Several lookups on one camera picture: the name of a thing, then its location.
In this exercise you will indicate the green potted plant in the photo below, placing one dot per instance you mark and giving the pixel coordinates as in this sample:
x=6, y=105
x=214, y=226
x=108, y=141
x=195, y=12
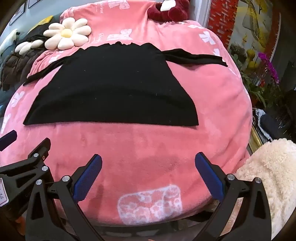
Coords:
x=256, y=90

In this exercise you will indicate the purple orchid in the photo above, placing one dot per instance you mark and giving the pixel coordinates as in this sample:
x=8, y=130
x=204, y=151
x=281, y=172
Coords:
x=269, y=67

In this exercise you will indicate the cream fluffy blanket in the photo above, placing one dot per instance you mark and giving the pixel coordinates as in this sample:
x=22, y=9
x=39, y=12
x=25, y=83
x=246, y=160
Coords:
x=272, y=176

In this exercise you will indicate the gold frame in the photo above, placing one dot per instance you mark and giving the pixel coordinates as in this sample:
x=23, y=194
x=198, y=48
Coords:
x=254, y=136

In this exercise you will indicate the black cloth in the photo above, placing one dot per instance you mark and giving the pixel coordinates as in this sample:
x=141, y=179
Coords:
x=38, y=34

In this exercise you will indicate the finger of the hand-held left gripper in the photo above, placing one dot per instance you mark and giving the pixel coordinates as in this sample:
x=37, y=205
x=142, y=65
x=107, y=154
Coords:
x=34, y=162
x=8, y=139

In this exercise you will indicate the dark brown puffer jacket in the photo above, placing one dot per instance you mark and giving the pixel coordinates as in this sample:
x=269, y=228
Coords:
x=16, y=67

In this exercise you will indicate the large daisy flower pillow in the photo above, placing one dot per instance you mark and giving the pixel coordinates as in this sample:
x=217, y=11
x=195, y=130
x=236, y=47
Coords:
x=69, y=39

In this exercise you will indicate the wall poster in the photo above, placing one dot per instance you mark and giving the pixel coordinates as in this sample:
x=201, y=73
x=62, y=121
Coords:
x=254, y=25

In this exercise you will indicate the dark red plush toy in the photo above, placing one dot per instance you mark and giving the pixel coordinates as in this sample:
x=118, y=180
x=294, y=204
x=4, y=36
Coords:
x=177, y=11

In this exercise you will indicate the dark blue cloth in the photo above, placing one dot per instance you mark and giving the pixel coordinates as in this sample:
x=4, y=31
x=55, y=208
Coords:
x=269, y=126

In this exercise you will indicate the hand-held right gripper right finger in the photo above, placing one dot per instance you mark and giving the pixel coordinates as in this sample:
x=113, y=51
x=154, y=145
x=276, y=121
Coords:
x=209, y=178

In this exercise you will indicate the black shirt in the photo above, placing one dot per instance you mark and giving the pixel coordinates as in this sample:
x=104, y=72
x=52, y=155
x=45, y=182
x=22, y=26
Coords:
x=115, y=92

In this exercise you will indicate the pink printed blanket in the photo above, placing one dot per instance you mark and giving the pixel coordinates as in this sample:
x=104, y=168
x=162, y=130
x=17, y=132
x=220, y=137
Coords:
x=138, y=150

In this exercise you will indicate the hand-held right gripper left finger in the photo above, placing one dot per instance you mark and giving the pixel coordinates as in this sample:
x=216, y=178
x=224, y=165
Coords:
x=89, y=178

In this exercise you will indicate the yellow cushion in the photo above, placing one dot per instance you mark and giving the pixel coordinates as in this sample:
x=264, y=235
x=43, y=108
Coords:
x=44, y=23

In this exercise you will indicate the framed wall picture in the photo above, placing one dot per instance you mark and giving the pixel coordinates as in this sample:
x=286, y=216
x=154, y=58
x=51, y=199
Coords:
x=17, y=14

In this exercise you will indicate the small daisy flower pillow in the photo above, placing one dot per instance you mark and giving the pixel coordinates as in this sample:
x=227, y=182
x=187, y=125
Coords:
x=25, y=46

